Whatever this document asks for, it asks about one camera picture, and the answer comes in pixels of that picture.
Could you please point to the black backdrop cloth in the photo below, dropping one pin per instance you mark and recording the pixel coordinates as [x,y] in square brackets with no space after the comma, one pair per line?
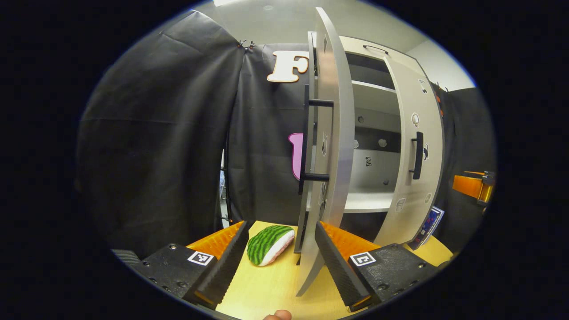
[155,133]
[466,133]

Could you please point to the white cabinet drawer front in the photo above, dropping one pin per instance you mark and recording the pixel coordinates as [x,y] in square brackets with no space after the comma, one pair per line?
[355,46]

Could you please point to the white cabinet door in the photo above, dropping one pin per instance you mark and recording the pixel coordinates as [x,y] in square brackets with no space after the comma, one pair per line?
[338,133]
[431,178]

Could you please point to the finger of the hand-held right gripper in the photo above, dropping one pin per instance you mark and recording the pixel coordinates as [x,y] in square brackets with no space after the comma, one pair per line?
[466,186]

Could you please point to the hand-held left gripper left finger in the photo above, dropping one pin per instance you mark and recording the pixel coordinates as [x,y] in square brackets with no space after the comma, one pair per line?
[224,271]

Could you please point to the white and grey cabinet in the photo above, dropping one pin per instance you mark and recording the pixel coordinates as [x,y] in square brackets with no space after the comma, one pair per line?
[373,200]

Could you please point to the green watermelon slice toy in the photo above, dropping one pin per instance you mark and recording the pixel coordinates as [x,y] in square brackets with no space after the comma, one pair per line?
[269,244]

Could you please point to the dark grey book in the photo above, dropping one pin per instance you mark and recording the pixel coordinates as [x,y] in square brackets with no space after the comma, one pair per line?
[427,226]

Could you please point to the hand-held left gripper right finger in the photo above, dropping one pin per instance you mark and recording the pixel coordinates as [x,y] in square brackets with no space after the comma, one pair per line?
[338,266]

